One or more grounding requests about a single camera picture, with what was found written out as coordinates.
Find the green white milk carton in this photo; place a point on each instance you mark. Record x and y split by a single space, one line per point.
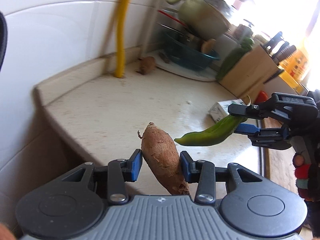
220 109

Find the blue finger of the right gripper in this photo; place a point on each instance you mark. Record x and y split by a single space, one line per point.
244 128
250 112

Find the wooden knife block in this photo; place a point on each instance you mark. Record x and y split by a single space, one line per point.
247 77

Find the yellow pipe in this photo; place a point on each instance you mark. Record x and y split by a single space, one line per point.
120 38

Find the wooden rice spoon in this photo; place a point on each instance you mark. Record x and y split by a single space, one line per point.
207 46

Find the black knife handle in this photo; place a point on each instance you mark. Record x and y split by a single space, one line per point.
271 44

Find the green long pepper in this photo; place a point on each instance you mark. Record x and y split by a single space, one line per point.
213 135

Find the steel handled strainer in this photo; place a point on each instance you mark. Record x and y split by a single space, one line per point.
184 33

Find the brown sweet potato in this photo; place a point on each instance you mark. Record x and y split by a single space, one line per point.
161 155

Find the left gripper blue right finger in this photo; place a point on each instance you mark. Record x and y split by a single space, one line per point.
203 173

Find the red handled strainer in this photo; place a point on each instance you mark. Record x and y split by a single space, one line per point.
172 17

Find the right hand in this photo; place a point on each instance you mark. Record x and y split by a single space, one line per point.
299 161

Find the dark green plastic basin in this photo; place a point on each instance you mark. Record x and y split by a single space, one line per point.
179 52

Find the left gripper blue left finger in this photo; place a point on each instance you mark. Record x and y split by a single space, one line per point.
119 172

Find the olive green handled colander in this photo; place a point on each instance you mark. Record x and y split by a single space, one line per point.
203 18

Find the green cucumber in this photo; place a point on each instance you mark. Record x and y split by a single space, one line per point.
234 57

